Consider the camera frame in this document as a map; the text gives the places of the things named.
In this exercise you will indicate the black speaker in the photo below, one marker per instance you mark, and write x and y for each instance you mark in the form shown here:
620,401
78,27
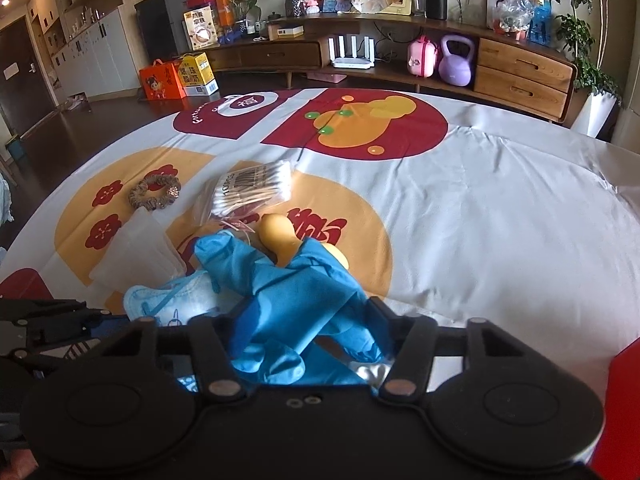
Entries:
436,2

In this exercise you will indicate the wooden media cabinet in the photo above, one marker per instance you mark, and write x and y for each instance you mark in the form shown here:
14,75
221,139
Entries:
520,67

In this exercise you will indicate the yellow rubber duck toy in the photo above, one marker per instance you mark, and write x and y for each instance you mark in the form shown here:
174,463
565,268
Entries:
275,235

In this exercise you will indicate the orange gift box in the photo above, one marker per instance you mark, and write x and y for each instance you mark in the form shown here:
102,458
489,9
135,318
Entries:
162,82

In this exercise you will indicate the red and orange box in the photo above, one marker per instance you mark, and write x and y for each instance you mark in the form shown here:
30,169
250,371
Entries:
222,7

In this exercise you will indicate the black low cabinet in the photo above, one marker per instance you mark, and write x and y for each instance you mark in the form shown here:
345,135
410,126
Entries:
160,25

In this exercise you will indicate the bag of cotton swabs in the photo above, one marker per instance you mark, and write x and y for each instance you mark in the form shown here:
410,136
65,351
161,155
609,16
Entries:
250,185

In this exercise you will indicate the small wooden box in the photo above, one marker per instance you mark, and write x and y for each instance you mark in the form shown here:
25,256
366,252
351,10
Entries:
285,31

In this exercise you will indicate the yellow and white food box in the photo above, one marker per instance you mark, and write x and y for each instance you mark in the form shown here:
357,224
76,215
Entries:
202,30

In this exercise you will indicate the dark brown door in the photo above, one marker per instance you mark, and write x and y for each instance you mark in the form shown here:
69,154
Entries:
20,75

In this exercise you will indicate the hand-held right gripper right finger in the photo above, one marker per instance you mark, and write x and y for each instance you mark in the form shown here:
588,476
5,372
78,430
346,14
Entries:
407,355

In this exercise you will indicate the white router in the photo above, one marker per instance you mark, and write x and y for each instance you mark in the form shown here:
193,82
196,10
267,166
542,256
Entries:
352,62

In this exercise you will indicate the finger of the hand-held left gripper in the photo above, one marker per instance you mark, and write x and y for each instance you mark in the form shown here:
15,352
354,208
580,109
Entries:
45,310
47,349

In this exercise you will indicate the tall green houseplant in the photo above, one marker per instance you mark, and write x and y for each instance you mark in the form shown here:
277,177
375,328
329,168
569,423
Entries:
575,35

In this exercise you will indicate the red tin box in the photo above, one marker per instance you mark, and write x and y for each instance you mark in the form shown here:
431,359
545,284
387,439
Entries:
627,400

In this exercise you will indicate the flat pink box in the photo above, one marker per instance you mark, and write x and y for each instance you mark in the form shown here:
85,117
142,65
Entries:
327,78

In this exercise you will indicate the small potted plant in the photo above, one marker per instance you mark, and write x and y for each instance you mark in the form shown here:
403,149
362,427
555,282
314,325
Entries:
245,10

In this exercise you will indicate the white wall shelving unit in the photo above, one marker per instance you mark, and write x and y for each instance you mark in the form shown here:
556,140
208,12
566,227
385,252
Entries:
95,50

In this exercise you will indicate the blue nitrile glove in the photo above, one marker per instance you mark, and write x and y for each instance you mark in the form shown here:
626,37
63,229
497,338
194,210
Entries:
295,300

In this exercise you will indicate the yellow carton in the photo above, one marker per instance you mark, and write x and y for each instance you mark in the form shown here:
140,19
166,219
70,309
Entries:
197,75

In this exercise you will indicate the white gauze cloth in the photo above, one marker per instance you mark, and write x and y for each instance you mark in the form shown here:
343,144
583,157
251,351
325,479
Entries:
135,255

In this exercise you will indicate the teal bin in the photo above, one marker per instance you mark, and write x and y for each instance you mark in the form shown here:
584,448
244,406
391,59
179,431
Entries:
16,149

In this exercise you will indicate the purple kettlebell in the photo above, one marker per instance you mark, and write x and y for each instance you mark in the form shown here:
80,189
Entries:
456,67

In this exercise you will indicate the blue face mask packet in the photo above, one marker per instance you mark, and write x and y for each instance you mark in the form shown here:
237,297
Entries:
170,302

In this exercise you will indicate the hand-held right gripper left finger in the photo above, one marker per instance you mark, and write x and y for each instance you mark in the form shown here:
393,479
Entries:
210,355

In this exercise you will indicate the person's left hand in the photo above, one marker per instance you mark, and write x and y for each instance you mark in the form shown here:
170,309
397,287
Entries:
15,466

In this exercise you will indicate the pink kettlebell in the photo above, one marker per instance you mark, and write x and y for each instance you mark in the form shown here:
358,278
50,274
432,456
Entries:
422,57

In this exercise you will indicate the white plant pot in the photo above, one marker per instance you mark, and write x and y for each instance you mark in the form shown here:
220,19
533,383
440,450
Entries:
595,115

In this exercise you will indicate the brown scrunchie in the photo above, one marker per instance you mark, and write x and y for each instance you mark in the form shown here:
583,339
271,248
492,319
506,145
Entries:
137,196

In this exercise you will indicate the clear plastic bag of items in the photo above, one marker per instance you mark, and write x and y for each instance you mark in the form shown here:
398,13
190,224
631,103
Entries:
512,10

